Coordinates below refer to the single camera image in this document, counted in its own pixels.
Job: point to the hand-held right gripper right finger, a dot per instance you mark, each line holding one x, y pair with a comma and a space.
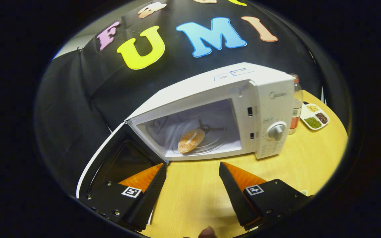
233, 198

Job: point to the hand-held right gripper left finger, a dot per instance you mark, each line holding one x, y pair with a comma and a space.
150, 198

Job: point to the round orange sugared bun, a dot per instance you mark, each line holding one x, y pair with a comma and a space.
190, 141

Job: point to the white microwave oven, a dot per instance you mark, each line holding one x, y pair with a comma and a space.
273, 109

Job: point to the glass turntable plate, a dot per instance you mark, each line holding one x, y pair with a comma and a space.
218, 138

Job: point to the clear bottle with red label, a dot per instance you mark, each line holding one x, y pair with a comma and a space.
297, 109

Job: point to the white divided dish of beans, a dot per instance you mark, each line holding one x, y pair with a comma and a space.
313, 117

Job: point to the black backdrop cloth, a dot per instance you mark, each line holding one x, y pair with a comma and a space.
78, 99

